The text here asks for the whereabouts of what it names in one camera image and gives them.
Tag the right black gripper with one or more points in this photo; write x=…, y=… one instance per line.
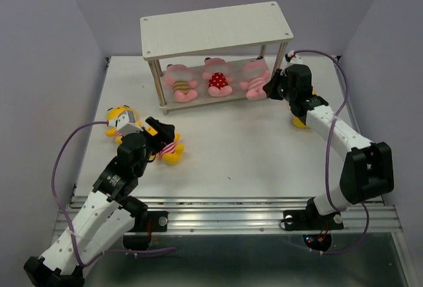
x=270, y=86

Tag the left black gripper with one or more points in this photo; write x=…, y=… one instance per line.
x=165, y=132

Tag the yellow toy red stripes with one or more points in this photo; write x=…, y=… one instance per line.
x=172, y=153

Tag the pink frog toy striped shirt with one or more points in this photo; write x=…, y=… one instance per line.
x=255, y=75

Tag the yellow toy blue striped shirt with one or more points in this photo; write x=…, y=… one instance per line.
x=300, y=123

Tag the pink frog toy orange stripes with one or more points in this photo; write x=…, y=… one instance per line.
x=182, y=82

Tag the pink frog toy polka-dot dress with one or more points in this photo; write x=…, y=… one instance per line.
x=216, y=71

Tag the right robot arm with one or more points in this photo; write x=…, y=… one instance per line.
x=368, y=166

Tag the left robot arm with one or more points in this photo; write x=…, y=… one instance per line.
x=110, y=210

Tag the white two-tier shelf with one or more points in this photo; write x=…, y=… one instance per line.
x=210, y=31

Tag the yellow toy pink stripes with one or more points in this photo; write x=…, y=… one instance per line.
x=115, y=116

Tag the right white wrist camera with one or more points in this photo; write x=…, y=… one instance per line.
x=292, y=58

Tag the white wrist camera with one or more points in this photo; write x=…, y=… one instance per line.
x=292, y=58
x=125, y=122

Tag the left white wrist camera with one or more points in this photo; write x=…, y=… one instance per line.
x=125, y=122

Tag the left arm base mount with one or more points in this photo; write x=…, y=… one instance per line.
x=145, y=220

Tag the aluminium rail frame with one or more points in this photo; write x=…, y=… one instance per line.
x=245, y=164

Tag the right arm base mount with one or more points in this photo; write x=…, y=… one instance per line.
x=301, y=220

